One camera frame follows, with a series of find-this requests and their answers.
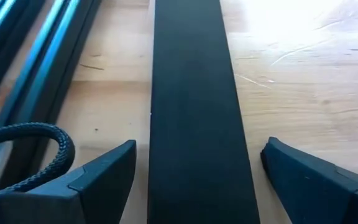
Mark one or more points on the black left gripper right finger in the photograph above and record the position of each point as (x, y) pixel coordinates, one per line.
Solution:
(315, 193)

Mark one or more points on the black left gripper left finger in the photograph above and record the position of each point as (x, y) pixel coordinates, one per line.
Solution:
(110, 180)

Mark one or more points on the long black strip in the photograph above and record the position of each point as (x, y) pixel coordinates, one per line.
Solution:
(197, 109)

